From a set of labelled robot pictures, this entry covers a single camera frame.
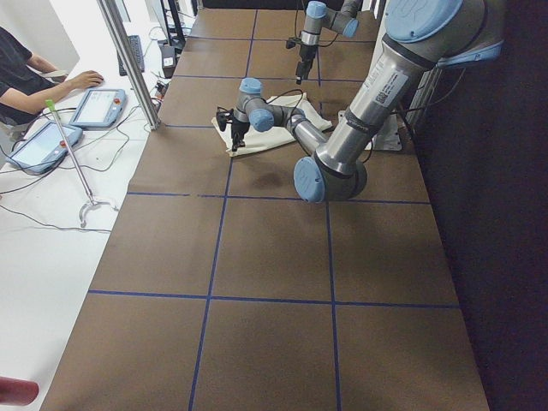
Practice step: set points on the person in black shirt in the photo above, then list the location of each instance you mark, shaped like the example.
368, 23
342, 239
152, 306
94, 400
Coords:
24, 89

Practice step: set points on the cream long-sleeve printed shirt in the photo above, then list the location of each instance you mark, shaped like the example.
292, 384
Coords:
277, 136

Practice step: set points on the teach pendant tablet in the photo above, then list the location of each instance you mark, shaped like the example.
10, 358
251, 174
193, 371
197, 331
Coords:
99, 108
44, 150

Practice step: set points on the far teach pendant tablet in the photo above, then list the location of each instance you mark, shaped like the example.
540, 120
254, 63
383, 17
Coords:
99, 108

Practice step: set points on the small black box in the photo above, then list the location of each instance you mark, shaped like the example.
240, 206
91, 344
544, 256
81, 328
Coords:
168, 60

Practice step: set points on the aluminium frame post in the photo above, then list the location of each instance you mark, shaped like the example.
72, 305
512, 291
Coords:
113, 21

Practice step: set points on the red cylinder object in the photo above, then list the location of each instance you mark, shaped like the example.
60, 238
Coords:
17, 392

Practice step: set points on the person's hand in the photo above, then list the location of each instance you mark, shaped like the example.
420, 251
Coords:
86, 80

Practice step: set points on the metal stand with green tip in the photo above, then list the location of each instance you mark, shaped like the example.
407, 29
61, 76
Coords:
93, 202

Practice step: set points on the near teach pendant tablet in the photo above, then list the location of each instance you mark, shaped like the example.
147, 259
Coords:
44, 150

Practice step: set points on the white pillar with base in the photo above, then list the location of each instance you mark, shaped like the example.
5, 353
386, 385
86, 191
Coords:
387, 138

